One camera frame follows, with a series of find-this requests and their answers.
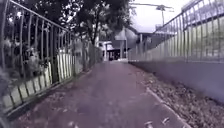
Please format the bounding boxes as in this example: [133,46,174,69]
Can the grey metal railing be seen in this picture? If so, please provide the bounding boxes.
[0,0,104,116]

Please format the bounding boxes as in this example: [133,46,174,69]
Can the street lamp pole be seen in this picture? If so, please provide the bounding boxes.
[129,2,175,26]

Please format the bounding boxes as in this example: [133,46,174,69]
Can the trees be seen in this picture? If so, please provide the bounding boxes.
[13,0,134,48]

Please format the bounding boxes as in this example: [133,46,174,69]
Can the dark reddish asphalt path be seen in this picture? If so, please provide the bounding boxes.
[9,59,193,128]

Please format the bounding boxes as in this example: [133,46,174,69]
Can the pale concrete kerb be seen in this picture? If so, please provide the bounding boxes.
[145,87,193,128]

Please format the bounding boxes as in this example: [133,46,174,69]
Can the robot's own part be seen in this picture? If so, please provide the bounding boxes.
[144,120,154,128]
[67,121,76,128]

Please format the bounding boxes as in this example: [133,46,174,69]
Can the leaf-strewn ground strip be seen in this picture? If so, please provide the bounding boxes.
[133,64,224,128]

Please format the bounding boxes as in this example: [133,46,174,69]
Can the grey concrete building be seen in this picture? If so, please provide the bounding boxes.
[98,28,158,62]

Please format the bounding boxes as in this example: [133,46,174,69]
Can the metal railing atop wall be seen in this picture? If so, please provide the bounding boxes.
[128,0,224,63]

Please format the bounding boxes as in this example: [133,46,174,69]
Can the grey concrete wall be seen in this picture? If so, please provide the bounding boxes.
[129,59,224,104]

